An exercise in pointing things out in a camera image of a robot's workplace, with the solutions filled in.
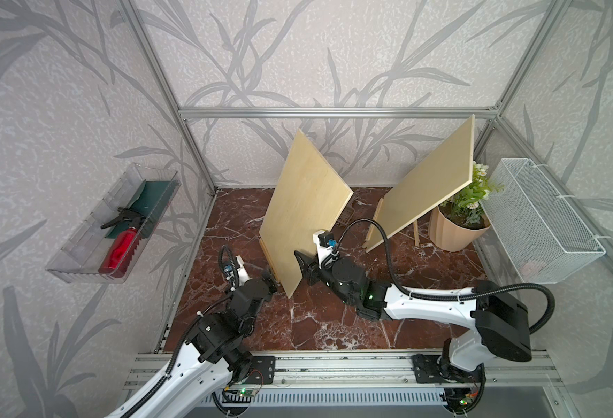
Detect light plywood board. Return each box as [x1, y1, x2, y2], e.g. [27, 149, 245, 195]
[259, 131, 353, 298]

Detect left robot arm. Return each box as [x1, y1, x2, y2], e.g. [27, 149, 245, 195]
[109, 271, 278, 417]

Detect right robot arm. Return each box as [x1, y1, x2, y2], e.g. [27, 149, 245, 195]
[294, 252, 532, 383]

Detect brown slotted scoop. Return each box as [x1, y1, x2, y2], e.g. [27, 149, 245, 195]
[335, 200, 368, 227]

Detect beige ribbed flower pot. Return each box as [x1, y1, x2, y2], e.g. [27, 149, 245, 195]
[428, 207, 491, 252]

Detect red spray bottle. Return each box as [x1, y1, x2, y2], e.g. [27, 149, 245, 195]
[98, 226, 140, 279]

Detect green flat sheet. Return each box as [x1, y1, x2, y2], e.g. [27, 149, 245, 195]
[101, 180, 178, 239]

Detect green white-flowered plant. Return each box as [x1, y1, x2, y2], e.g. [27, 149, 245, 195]
[438, 162, 503, 230]

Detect pink item in basket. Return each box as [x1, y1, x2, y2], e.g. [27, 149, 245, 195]
[520, 260, 547, 278]

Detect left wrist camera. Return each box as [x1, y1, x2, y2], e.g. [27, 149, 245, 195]
[223, 256, 250, 288]

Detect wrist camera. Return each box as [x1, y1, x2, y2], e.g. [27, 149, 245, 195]
[313, 230, 337, 265]
[223, 256, 250, 288]

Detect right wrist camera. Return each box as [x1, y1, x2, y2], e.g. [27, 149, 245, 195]
[313, 230, 337, 265]

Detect left black cable conduit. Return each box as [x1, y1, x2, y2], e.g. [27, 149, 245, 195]
[120, 244, 240, 418]

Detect black cable conduit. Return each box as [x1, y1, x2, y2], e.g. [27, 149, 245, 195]
[336, 218, 557, 335]
[120, 244, 240, 418]

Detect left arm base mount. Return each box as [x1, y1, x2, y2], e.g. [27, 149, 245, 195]
[231, 355, 277, 386]

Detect right black cable conduit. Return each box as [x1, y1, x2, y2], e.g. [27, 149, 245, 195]
[336, 218, 557, 335]

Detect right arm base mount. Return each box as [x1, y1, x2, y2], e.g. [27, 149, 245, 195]
[411, 354, 485, 385]

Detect clear plastic wall bin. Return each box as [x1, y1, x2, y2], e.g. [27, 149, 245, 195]
[46, 163, 181, 284]

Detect white wire mesh basket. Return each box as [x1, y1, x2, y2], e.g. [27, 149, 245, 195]
[482, 158, 606, 285]

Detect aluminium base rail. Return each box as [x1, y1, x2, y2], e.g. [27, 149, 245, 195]
[112, 351, 566, 409]

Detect aluminium frame rails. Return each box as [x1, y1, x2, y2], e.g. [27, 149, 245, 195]
[133, 1, 613, 349]

